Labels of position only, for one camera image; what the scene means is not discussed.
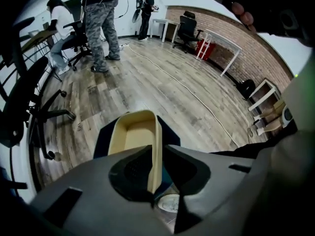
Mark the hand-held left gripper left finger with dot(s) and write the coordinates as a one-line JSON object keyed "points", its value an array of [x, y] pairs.
{"points": [[86, 200]]}

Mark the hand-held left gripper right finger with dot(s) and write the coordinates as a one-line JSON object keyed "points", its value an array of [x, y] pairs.
{"points": [[233, 193]]}

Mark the dark rectangular box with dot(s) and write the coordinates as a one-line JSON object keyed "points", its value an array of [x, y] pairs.
{"points": [[103, 141]]}

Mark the cream plastic bin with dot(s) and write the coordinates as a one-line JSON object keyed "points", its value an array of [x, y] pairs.
{"points": [[137, 131]]}

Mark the person's right hand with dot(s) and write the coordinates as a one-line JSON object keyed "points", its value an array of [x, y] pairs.
{"points": [[246, 17]]}

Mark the long white table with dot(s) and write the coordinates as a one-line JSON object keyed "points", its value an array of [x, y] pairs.
{"points": [[221, 37]]}

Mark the cardboard box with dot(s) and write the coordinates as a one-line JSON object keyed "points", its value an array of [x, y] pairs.
{"points": [[279, 104], [272, 126]]}

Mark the red box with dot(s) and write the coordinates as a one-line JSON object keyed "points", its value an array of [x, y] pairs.
{"points": [[205, 50]]}

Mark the white round appliance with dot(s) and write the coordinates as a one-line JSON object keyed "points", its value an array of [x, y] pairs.
{"points": [[287, 117]]}

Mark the black bag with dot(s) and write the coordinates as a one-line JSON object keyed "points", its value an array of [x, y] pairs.
{"points": [[246, 88]]}

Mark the white low table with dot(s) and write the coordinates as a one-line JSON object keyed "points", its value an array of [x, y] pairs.
{"points": [[262, 99]]}

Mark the black office chair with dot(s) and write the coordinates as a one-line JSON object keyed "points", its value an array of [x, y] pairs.
{"points": [[78, 33], [187, 31], [22, 95]]}

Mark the small white table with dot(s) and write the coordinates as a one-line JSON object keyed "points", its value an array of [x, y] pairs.
{"points": [[162, 21]]}

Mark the white power strip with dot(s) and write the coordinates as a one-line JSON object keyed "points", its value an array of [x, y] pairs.
{"points": [[124, 46]]}

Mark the brown office desk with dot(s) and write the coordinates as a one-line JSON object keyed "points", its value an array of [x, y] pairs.
{"points": [[41, 37]]}

